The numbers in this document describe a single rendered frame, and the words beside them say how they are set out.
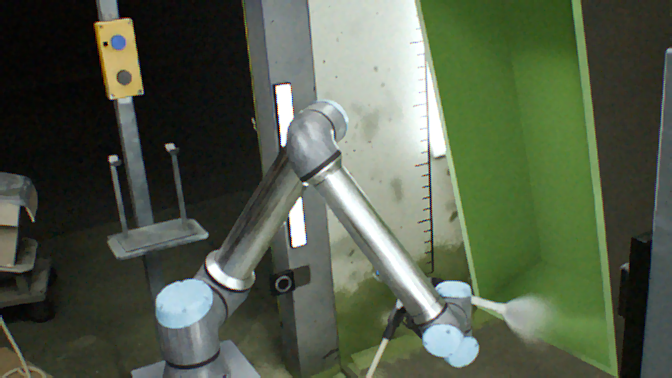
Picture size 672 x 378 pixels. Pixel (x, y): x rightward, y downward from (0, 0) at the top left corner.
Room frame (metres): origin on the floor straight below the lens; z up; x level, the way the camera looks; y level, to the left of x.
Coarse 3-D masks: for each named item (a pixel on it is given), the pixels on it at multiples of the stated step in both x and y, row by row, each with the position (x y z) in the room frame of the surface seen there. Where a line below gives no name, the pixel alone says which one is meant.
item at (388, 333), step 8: (376, 272) 1.91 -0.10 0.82; (472, 296) 1.99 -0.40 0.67; (480, 304) 1.99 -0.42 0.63; (488, 304) 2.00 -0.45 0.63; (496, 304) 2.01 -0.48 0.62; (392, 312) 1.91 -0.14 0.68; (400, 312) 1.90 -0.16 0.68; (504, 312) 2.01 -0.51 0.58; (392, 320) 1.89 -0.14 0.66; (400, 320) 1.90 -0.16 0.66; (392, 328) 1.89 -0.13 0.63; (384, 336) 1.89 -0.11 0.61; (392, 336) 1.89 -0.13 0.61
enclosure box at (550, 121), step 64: (448, 0) 2.24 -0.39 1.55; (512, 0) 2.32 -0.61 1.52; (576, 0) 1.67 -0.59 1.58; (640, 0) 1.79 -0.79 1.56; (448, 64) 2.24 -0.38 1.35; (512, 64) 2.38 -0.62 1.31; (576, 64) 2.16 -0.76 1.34; (640, 64) 1.79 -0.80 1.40; (448, 128) 2.23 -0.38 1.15; (512, 128) 2.39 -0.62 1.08; (576, 128) 2.20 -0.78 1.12; (640, 128) 1.80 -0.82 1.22; (512, 192) 2.38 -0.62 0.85; (576, 192) 2.25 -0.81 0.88; (640, 192) 1.81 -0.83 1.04; (512, 256) 2.38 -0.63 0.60; (576, 256) 2.31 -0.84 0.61
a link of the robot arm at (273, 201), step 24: (336, 120) 1.69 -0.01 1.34; (336, 144) 1.72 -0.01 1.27; (288, 168) 1.71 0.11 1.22; (264, 192) 1.74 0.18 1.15; (288, 192) 1.72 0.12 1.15; (240, 216) 1.80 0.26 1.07; (264, 216) 1.74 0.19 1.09; (288, 216) 1.77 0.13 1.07; (240, 240) 1.76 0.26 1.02; (264, 240) 1.76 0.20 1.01; (216, 264) 1.80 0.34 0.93; (240, 264) 1.77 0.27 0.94; (216, 288) 1.77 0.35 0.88; (240, 288) 1.78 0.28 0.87
